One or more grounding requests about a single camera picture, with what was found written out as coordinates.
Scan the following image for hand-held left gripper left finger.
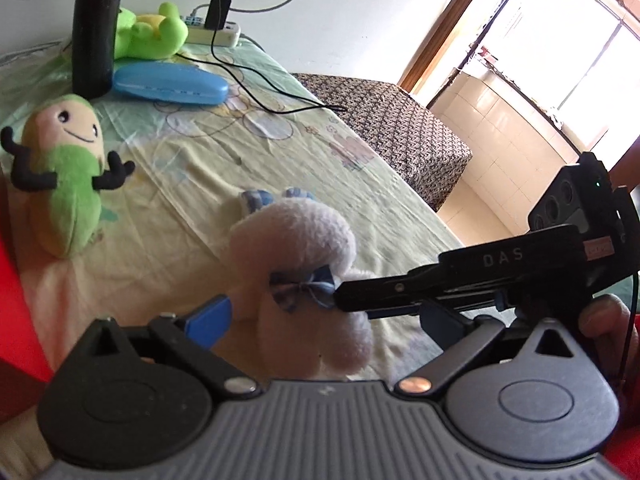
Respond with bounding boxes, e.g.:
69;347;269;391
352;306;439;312
80;295;263;402

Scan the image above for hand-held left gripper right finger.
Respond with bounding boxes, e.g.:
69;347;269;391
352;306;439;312
392;300;581;403

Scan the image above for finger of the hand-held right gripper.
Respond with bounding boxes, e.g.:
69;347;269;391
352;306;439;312
336;285;526;321
334;262;443;302

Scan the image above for white bunny plush toy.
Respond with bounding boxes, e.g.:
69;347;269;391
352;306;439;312
220;187;376;381

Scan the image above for green pea plush toy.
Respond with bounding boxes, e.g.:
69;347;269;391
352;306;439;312
0;92;137;261

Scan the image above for person's right hand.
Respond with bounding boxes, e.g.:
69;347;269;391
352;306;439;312
577;294;640;396

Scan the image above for brown patterned bench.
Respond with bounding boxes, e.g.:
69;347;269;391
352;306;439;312
292;72;473;211

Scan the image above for bright window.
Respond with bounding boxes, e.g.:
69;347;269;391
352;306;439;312
480;0;640;161

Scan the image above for red garment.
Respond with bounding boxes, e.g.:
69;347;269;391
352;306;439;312
597;430;640;480

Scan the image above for blue glasses case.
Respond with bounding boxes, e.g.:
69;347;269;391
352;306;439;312
112;61;230;107

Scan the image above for white power strip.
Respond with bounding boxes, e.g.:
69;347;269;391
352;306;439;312
180;15;242;48

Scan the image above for green frog plush toy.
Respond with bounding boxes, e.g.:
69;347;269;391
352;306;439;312
114;1;190;61

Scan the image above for black charger adapter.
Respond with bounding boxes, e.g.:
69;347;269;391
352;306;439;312
204;0;235;31

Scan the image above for black cylinder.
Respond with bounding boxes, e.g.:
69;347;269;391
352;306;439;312
71;0;131;101

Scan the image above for wooden door frame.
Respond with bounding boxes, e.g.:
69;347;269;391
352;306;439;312
397;0;541;106

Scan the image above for black cable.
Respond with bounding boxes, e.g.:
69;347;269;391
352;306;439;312
172;27;348;116

